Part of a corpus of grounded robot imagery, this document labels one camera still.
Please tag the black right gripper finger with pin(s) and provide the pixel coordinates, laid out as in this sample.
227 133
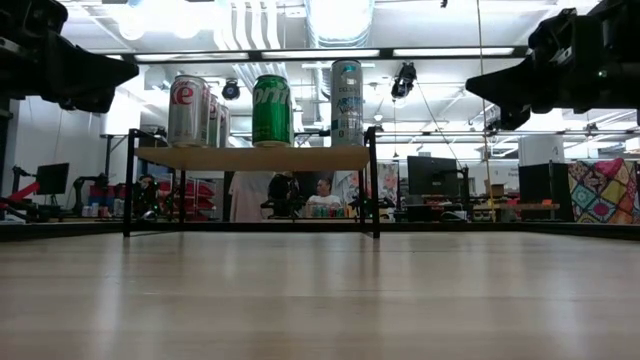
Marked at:
505 82

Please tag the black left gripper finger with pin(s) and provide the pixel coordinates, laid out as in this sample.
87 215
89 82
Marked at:
95 70

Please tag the tall silver Celsius can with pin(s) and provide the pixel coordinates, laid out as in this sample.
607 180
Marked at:
346 105

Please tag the green Sprite can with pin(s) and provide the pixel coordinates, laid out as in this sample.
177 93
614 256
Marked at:
272 115

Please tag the white cylindrical column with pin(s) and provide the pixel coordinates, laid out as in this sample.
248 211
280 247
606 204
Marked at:
542 149

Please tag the black ceiling spotlight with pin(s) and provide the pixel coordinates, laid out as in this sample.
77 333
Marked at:
230 90
404 80

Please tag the cardboard box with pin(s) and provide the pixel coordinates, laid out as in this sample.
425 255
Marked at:
496 189

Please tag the black background cabinet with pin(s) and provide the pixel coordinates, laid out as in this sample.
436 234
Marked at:
545 190

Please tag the black background monitor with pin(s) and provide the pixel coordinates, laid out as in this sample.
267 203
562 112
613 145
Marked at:
52 179
430 175

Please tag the red and black background robot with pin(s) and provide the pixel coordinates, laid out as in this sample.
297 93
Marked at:
25 192

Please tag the colourful patchwork cloth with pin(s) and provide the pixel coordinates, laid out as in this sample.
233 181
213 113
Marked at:
605 192

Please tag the person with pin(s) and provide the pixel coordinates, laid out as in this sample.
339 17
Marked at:
324 200
145 195
247 195

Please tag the colourful poster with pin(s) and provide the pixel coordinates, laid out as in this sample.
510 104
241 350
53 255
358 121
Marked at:
389 182

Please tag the red stacked crates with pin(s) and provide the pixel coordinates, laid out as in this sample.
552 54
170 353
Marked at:
200 192

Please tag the black background equipment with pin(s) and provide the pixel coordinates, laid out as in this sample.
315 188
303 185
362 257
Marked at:
282 192

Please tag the black overhead frame beam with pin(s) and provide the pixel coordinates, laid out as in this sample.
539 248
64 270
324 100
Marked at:
257 54

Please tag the black aluminium table frame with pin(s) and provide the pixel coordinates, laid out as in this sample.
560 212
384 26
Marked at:
60 231

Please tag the wooden shelf with black frame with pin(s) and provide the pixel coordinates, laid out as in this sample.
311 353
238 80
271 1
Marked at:
250 157

